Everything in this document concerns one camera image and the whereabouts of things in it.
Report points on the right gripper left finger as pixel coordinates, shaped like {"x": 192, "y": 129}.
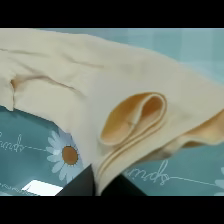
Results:
{"x": 80, "y": 185}

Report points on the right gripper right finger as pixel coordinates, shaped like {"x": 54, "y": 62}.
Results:
{"x": 123, "y": 187}

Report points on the cream T-shirt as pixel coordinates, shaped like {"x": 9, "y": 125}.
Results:
{"x": 100, "y": 73}

